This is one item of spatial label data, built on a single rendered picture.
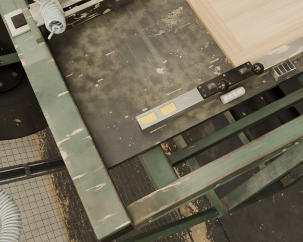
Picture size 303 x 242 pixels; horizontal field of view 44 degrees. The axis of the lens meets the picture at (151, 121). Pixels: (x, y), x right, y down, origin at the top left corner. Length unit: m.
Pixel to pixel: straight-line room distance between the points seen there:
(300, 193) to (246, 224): 0.58
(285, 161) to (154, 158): 0.87
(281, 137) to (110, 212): 0.55
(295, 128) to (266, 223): 1.94
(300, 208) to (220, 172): 1.81
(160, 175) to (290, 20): 0.72
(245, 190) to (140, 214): 1.08
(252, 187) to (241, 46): 0.92
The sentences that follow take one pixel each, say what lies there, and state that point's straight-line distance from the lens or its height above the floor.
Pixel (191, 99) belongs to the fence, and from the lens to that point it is 1.21.
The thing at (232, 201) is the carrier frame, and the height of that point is 0.79.
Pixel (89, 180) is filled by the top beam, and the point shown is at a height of 1.88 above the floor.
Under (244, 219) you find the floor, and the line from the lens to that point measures 3.21.
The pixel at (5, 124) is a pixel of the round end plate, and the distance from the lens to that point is 1.68.
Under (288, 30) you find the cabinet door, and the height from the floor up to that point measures 1.16.
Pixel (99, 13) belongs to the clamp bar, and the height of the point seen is 1.61.
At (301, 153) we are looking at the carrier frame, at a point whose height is 0.79.
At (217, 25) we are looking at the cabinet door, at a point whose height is 1.32.
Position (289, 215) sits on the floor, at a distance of 2.96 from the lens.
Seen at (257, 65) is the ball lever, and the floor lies 1.44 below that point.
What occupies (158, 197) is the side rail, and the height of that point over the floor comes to 1.73.
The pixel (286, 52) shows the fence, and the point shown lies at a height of 1.23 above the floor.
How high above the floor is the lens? 2.41
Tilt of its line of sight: 40 degrees down
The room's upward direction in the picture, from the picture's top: 99 degrees counter-clockwise
